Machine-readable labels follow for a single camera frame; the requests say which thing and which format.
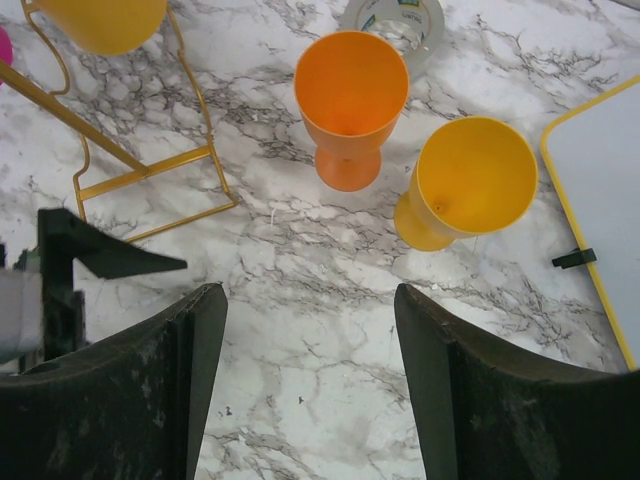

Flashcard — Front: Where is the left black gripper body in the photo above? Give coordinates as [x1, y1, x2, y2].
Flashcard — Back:
[19, 254, 85, 373]

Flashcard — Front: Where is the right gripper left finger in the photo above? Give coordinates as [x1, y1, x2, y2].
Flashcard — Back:
[1, 284, 228, 479]

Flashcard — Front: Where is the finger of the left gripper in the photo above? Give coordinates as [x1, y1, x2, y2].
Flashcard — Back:
[37, 208, 187, 298]

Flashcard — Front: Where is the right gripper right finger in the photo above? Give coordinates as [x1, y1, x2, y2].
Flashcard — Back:
[394, 284, 639, 479]

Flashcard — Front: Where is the yellow wine glass front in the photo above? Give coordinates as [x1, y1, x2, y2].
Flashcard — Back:
[394, 116, 538, 251]

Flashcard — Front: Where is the yellow wine glass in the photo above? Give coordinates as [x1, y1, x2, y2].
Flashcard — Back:
[394, 116, 538, 251]
[33, 0, 168, 56]

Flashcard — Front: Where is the orange wine glass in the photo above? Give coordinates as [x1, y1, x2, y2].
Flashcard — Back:
[294, 31, 410, 192]

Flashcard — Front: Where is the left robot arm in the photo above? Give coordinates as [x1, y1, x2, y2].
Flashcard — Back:
[1, 208, 187, 373]

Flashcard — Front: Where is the pink wine glass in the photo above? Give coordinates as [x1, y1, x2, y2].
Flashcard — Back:
[0, 27, 13, 66]

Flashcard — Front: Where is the yellow wine glass rear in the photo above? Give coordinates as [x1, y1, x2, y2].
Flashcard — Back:
[33, 0, 168, 56]

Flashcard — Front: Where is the black whiteboard foot clip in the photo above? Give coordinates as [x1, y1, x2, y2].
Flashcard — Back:
[552, 248, 597, 269]

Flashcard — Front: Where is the yellow framed whiteboard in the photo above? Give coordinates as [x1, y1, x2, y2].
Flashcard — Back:
[540, 77, 639, 370]

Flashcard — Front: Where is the clear tape roll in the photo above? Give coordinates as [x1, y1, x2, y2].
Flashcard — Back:
[339, 0, 445, 81]

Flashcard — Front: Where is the gold wire glass rack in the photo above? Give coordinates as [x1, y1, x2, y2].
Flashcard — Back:
[1, 1, 239, 242]

